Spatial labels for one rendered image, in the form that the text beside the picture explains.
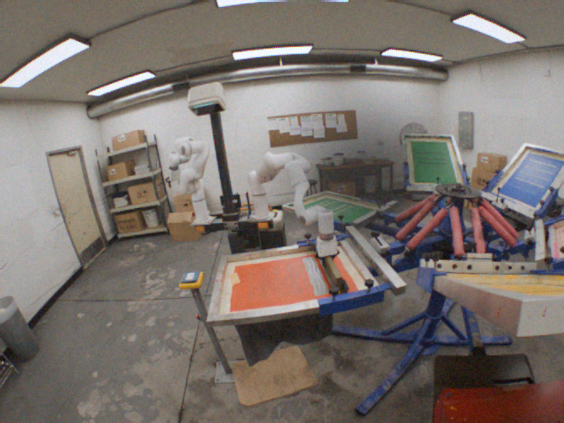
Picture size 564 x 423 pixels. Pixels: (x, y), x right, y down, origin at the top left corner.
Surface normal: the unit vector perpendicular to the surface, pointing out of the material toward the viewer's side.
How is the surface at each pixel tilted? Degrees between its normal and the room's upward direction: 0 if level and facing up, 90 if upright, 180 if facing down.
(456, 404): 0
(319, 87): 90
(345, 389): 0
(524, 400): 0
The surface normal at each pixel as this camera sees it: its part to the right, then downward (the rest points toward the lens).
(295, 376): -0.11, -0.93
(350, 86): 0.11, 0.33
